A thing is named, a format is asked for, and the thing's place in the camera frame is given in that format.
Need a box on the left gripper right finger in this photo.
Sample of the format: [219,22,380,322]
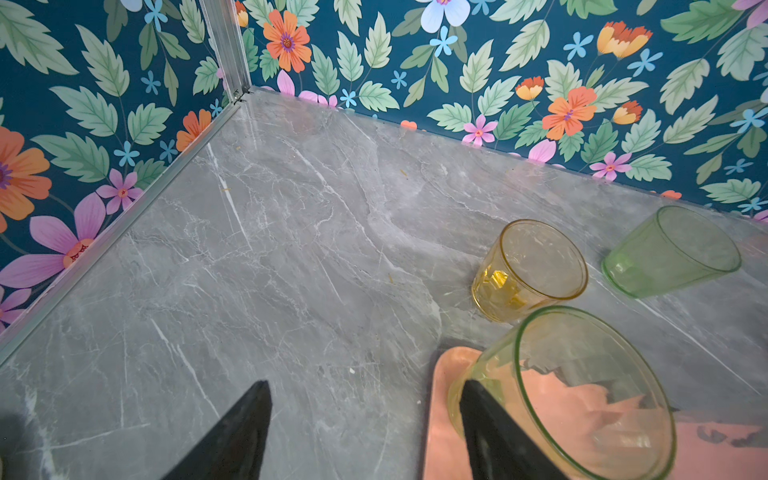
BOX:
[460,380,567,480]

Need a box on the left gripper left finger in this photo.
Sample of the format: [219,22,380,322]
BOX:
[164,380,272,480]

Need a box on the pink plastic tray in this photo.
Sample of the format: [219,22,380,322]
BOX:
[422,347,767,479]

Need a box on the light green tall glass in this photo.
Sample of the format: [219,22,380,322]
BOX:
[446,306,676,479]

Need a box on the short amber glass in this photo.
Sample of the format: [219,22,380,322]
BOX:
[471,219,589,324]

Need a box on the short green glass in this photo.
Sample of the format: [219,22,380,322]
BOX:
[601,205,742,299]

